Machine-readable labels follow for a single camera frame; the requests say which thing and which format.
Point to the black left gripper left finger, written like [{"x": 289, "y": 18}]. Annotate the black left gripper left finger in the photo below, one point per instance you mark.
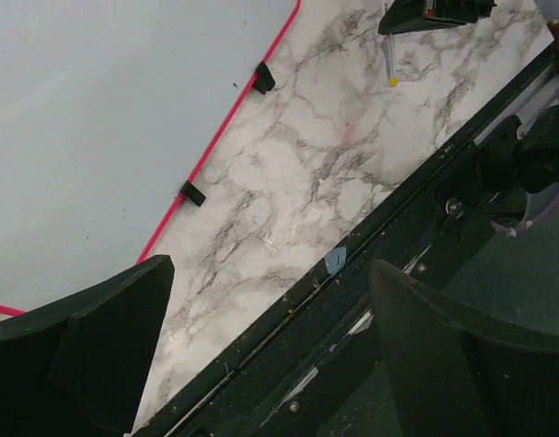
[{"x": 78, "y": 366}]

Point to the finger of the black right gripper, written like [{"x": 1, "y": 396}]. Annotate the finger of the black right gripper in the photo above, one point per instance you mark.
[{"x": 409, "y": 16}]

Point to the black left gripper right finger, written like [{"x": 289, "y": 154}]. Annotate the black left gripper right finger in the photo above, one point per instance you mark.
[{"x": 457, "y": 371}]

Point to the pink framed whiteboard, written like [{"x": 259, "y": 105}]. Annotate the pink framed whiteboard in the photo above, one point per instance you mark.
[{"x": 107, "y": 108}]

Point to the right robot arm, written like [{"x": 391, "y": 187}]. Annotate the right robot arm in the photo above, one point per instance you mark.
[{"x": 524, "y": 150}]

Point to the black whiteboard clip far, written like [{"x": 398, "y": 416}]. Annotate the black whiteboard clip far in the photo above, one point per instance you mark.
[{"x": 264, "y": 80}]

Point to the black whiteboard clip near corner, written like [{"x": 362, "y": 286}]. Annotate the black whiteboard clip near corner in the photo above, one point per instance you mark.
[{"x": 192, "y": 194}]

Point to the blue tape piece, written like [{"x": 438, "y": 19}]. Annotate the blue tape piece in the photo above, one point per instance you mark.
[{"x": 335, "y": 259}]

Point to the black mounting rail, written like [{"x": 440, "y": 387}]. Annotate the black mounting rail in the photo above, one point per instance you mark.
[{"x": 311, "y": 364}]

